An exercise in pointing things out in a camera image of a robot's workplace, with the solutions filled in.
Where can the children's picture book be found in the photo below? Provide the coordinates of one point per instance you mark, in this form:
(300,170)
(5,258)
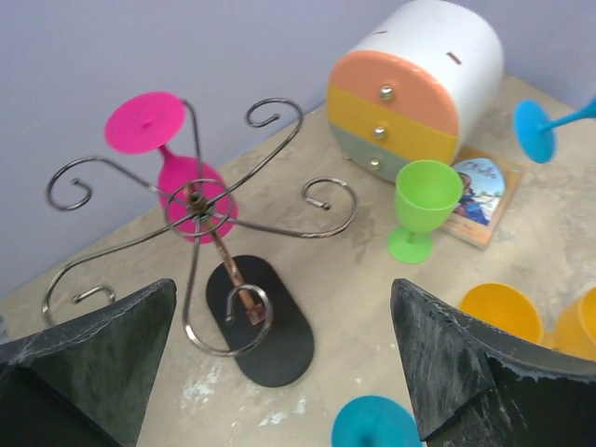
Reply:
(490,182)

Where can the orange wine glass right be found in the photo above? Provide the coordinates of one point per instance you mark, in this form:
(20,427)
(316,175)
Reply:
(574,332)

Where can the orange wine glass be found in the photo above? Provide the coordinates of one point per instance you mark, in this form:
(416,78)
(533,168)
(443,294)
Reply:
(574,332)
(505,308)

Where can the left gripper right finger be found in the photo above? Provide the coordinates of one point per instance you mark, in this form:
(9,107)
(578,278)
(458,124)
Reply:
(471,384)

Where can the white round drawer cabinet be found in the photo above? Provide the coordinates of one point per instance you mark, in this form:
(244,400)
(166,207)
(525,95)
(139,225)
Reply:
(415,87)

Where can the blue wine glass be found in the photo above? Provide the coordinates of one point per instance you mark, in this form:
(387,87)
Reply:
(376,421)
(534,130)

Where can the green plastic wine glass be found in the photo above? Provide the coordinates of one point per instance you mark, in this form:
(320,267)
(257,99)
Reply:
(426,193)

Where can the metal wine glass rack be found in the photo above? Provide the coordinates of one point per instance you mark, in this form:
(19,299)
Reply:
(266,332)

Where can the orange wine glass left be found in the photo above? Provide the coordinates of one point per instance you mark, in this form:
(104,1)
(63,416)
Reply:
(505,308)

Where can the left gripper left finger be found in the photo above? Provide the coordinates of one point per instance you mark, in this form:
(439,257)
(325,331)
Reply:
(87,381)

